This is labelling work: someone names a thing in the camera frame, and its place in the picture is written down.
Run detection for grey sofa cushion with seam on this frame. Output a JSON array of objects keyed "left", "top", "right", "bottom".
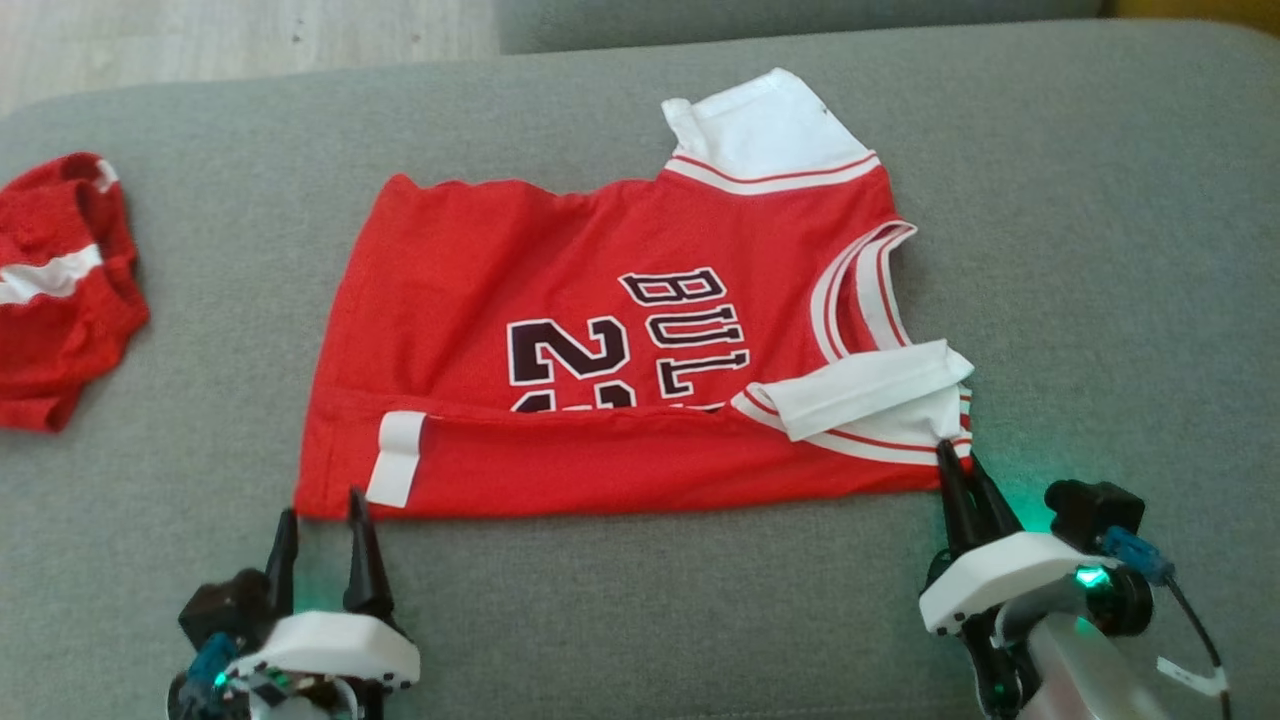
[{"left": 497, "top": 0, "right": 1106, "bottom": 55}]

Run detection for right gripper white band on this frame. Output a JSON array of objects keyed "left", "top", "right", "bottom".
[{"left": 917, "top": 440, "right": 1153, "bottom": 719}]

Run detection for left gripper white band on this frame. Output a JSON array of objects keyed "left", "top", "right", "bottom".
[{"left": 168, "top": 488, "right": 422, "bottom": 720}]

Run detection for red shorts with white stripe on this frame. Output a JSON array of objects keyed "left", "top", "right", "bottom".
[{"left": 0, "top": 152, "right": 151, "bottom": 434}]

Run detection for large grey sofa seat cushion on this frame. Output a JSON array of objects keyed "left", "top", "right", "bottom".
[{"left": 0, "top": 20, "right": 1280, "bottom": 720}]

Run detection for red basketball jersey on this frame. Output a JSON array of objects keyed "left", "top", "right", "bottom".
[{"left": 293, "top": 68, "right": 977, "bottom": 521}]

